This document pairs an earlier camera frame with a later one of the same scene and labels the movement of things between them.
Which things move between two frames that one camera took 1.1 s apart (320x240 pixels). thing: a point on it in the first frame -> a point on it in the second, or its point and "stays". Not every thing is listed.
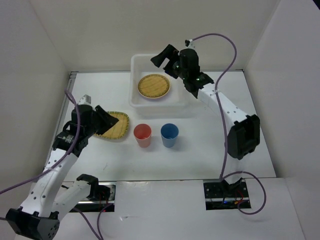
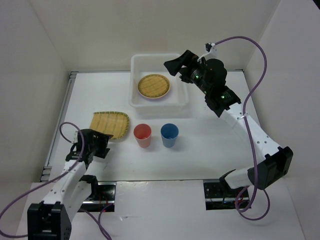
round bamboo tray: [153, 86] stays
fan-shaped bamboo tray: [118, 130] stays
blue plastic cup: [169, 133] stays
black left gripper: [108, 121] -> [103, 140]
